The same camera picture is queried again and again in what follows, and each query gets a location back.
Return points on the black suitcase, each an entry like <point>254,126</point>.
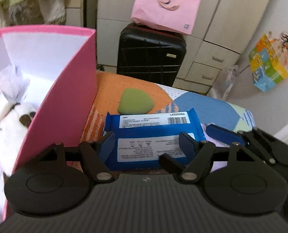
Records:
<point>150,55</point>

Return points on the pink cardboard box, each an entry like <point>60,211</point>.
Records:
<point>59,62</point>

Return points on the green egg sponge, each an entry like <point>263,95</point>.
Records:
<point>134,102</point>

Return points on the beige wardrobe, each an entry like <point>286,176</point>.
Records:
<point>216,33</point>

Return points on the light wooden cabinet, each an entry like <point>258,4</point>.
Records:
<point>74,12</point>

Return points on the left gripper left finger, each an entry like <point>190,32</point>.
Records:
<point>94,155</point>

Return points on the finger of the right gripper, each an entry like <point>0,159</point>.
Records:
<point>167,163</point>
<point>223,135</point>

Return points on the blue wet wipes pack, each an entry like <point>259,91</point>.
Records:
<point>141,139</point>

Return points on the white plush cat toy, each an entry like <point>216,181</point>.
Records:
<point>15,119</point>

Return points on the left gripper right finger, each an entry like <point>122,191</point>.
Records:
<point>199,154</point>

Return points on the colourful gift bag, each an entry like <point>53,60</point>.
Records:
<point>268,61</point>

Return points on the patchwork table cloth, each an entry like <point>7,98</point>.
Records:
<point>110,88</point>

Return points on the white mesh bath pouf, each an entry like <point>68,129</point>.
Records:
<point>12,83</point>

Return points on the pink tote bag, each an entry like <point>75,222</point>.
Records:
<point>171,15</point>

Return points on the clear plastic bag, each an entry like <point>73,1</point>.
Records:
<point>224,83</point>

